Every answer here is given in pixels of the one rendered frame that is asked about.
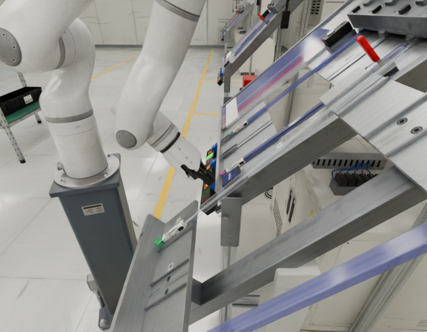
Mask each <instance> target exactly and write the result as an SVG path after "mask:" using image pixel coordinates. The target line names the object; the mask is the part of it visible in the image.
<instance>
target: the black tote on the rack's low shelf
mask: <svg viewBox="0 0 427 332"><path fill-rule="evenodd" d="M41 92H42V87H33V86H25V87H23V88H20V89H18V90H15V91H13V92H10V93H7V94H5V95H3V96H0V108H1V110H2V112H3V114H4V116H5V117H6V116H8V115H10V114H12V113H14V112H17V111H19V110H21V109H23V108H25V107H27V106H29V105H31V104H33V103H35V102H37V101H39V98H40V94H41Z"/></svg>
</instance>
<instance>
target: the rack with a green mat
mask: <svg viewBox="0 0 427 332"><path fill-rule="evenodd" d="M17 74H18V76H19V78H20V81H21V83H22V86H23V87H25V86H27V85H26V82H25V79H24V77H23V75H22V73H21V72H17ZM39 111H41V107H40V103H39V101H37V102H35V103H33V104H31V105H29V106H27V107H25V108H23V109H21V110H19V111H17V112H14V113H12V114H10V115H8V116H6V117H5V116H4V114H3V112H2V110H1V108H0V129H4V131H5V133H6V135H7V137H8V139H9V141H10V143H11V145H12V147H13V149H14V151H15V153H16V155H17V157H18V159H19V161H20V163H26V160H25V158H24V156H23V154H22V152H21V150H20V148H19V146H18V144H17V142H16V140H15V138H14V136H13V133H12V131H11V129H10V127H12V126H14V125H16V124H18V123H19V122H21V121H23V120H25V119H27V118H28V117H31V116H32V115H35V118H36V120H37V122H38V124H40V123H42V122H41V119H40V116H39V115H38V112H39Z"/></svg>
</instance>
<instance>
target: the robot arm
mask: <svg viewBox="0 0 427 332"><path fill-rule="evenodd" d="M92 1H93V0H6V1H5V2H4V3H3V4H2V5H1V6H0V61H1V62H2V63H3V64H4V65H6V66H8V67H9V68H10V69H13V70H15V71H17V72H21V73H24V74H39V73H43V72H48V71H51V70H52V71H51V76H50V77H49V80H48V82H47V84H46V85H45V88H44V89H43V90H42V92H41V94H40V98H39V103H40V107H41V110H42V113H43V116H44V118H45V121H46V123H47V126H48V128H49V131H50V133H51V136H52V139H53V141H54V144H55V147H56V148H57V151H58V154H59V157H60V159H61V162H56V166H57V169H56V170H55V172H54V174H53V180H54V181H55V183H56V184H57V185H58V186H60V187H62V188H68V189H81V188H89V187H92V186H96V185H98V184H101V183H103V182H105V181H107V180H109V179H110V178H112V177H113V176H114V175H116V173H117V172H118V170H119V168H120V163H119V160H118V159H117V158H116V157H115V156H113V155H111V154H110V153H109V154H106V153H105V151H104V148H103V144H102V141H101V136H100V132H99V129H98V125H97V122H96V118H95V115H94V110H93V107H92V103H91V100H90V95H89V87H90V81H91V78H92V73H93V69H94V63H95V58H96V50H95V45H94V41H93V38H92V35H91V33H90V31H89V29H88V28H87V26H86V25H85V23H83V21H81V20H80V19H79V18H77V17H78V16H79V15H80V14H81V13H83V12H84V11H85V10H86V9H87V8H88V6H89V5H90V4H91V2H92ZM205 2H206V0H154V3H153V6H152V11H151V14H150V19H149V23H148V27H147V30H146V35H145V38H144V44H143V47H142V50H141V53H140V55H139V57H138V59H137V61H136V62H135V64H134V66H133V68H132V69H131V71H130V73H129V75H128V77H127V79H126V82H125V84H124V86H123V89H122V92H121V95H120V96H119V98H118V99H117V100H116V101H115V102H114V104H113V105H112V106H111V111H112V112H113V113H114V114H115V120H114V124H113V135H114V138H115V141H116V143H118V145H120V147H122V148H124V149H126V150H135V149H138V148H140V147H141V146H143V145H144V144H145V142H147V143H148V144H149V145H150V146H151V147H153V149H155V151H157V152H161V153H162V155H163V156H164V158H166V160H167V161H168V162H169V163H170V164H171V166H172V167H173V168H174V169H175V170H176V171H177V172H178V173H179V174H181V175H182V176H183V177H184V178H185V179H188V178H189V176H191V177H192V178H193V179H194V180H196V179H197V178H199V179H201V180H203V181H204V182H205V183H206V184H207V185H208V186H209V185H211V184H213V183H214V182H215V175H214V174H213V173H212V172H211V171H210V170H209V169H207V167H206V166H205V165H204V164H203V163H202V158H201V153H200V152H199V151H198V150H197V149H196V148H195V147H194V146H193V145H192V144H191V143H190V142H189V141H188V140H187V139H186V138H184V137H183V136H182V135H181V133H180V132H178V131H179V129H178V128H177V126H176V125H175V124H173V123H172V122H171V121H170V120H169V119H168V118H167V117H166V116H165V115H164V114H163V113H162V112H161V111H160V110H159V108H160V107H161V104H162V103H163V100H164V99H165V97H166V95H167V93H168V91H169V89H170V87H171V85H172V83H173V81H174V79H175V78H176V76H177V74H178V72H179V70H180V67H181V65H182V63H183V60H184V58H185V55H186V53H187V50H188V47H189V45H190V42H191V39H192V37H193V34H194V31H195V29H196V26H197V23H198V21H199V18H200V15H201V13H202V9H203V8H204V4H205Z"/></svg>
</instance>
